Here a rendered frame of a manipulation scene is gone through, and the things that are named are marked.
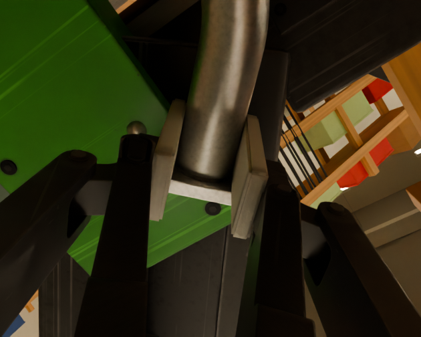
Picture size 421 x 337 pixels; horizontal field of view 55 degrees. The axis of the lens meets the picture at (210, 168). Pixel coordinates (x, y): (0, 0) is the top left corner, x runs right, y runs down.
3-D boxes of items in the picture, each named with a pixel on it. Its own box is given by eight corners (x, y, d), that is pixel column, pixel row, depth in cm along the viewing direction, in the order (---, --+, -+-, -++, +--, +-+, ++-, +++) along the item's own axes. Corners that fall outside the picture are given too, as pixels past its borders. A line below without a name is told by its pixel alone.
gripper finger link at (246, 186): (249, 171, 15) (269, 175, 15) (244, 112, 21) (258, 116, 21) (230, 237, 16) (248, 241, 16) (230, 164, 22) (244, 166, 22)
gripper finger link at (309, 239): (266, 216, 14) (351, 235, 14) (258, 156, 18) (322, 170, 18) (254, 251, 14) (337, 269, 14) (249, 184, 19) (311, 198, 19)
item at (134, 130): (154, 128, 24) (150, 136, 22) (137, 139, 24) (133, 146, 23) (141, 111, 23) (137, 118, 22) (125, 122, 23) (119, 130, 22)
